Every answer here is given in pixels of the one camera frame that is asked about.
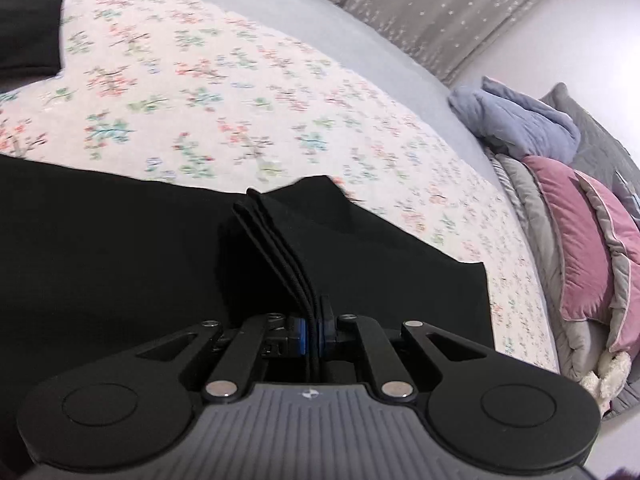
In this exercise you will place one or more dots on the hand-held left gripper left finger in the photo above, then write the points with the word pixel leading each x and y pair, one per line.
pixel 296 335

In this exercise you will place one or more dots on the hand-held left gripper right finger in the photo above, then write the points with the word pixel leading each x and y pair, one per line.
pixel 327 332

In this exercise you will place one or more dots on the black pants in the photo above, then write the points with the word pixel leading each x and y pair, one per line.
pixel 100 260

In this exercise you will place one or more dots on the grey quilt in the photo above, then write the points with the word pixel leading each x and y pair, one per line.
pixel 530 220

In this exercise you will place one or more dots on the floral bed cover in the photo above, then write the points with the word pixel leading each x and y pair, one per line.
pixel 250 100

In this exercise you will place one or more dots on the pink pillow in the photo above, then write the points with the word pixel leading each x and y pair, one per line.
pixel 575 240

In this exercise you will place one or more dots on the white plush toy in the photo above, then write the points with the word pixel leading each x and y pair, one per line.
pixel 607 380

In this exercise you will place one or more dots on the blue-grey blanket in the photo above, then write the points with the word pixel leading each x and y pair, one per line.
pixel 520 120

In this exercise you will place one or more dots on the pink and grey cushion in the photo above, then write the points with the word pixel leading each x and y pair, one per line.
pixel 625 260

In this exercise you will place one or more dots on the grey pillow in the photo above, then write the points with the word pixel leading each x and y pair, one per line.
pixel 600 150

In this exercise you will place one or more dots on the grey star-print curtain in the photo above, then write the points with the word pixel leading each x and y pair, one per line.
pixel 425 10

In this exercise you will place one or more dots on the folded black cloth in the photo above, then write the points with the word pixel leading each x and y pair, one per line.
pixel 25 25

